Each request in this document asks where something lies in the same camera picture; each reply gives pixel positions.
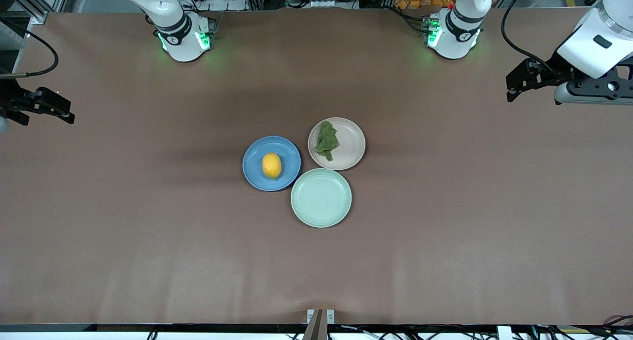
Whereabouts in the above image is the pale green plate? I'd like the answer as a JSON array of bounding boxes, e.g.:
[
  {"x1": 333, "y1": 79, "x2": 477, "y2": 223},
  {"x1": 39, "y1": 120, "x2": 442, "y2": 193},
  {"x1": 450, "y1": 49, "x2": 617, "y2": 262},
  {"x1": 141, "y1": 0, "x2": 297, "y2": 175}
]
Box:
[{"x1": 290, "y1": 168, "x2": 353, "y2": 228}]

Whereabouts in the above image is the green lettuce leaf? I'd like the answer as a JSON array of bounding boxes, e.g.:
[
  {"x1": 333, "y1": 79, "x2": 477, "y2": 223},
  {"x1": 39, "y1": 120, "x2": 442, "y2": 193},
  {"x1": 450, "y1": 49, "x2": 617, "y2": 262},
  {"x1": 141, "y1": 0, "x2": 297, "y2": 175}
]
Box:
[{"x1": 314, "y1": 121, "x2": 340, "y2": 162}]

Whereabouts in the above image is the grey vertical pole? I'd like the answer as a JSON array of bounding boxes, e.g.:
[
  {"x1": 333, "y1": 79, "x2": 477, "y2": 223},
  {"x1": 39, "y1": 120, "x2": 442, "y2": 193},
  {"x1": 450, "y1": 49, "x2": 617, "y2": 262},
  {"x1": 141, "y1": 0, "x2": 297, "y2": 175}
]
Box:
[{"x1": 303, "y1": 309, "x2": 328, "y2": 340}]

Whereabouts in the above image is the small silver metal bracket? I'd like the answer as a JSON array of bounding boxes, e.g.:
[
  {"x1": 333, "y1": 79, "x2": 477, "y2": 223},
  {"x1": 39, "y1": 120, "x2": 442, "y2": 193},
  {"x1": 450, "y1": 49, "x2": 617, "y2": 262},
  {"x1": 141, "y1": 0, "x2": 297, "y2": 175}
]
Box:
[{"x1": 307, "y1": 309, "x2": 335, "y2": 325}]

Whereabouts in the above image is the table cover sheet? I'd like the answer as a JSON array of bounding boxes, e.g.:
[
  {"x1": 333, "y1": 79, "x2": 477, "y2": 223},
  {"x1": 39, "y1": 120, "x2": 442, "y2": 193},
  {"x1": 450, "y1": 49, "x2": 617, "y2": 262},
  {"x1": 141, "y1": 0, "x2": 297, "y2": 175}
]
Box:
[{"x1": 0, "y1": 7, "x2": 633, "y2": 326}]

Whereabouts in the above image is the yellow lemon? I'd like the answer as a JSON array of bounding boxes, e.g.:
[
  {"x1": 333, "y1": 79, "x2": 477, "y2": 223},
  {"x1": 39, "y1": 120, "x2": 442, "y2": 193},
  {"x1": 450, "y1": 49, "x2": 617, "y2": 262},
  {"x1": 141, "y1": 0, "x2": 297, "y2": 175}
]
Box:
[{"x1": 262, "y1": 152, "x2": 282, "y2": 180}]

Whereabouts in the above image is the blue plate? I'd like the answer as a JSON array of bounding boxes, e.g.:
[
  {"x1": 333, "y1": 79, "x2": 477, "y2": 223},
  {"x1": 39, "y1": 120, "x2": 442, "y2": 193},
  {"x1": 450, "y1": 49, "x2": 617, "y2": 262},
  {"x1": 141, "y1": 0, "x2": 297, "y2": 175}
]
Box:
[{"x1": 242, "y1": 136, "x2": 302, "y2": 192}]

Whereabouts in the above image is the aluminium frame profile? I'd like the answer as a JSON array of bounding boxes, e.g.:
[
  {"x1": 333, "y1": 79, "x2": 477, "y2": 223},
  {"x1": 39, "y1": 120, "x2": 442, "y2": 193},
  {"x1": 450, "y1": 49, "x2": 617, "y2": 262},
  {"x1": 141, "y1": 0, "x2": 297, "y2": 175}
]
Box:
[{"x1": 15, "y1": 0, "x2": 75, "y2": 25}]

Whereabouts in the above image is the beige plate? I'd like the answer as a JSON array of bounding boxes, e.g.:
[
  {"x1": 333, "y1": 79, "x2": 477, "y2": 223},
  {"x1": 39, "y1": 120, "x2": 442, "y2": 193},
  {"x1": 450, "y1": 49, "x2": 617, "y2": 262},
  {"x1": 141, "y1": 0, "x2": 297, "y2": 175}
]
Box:
[{"x1": 308, "y1": 117, "x2": 366, "y2": 171}]

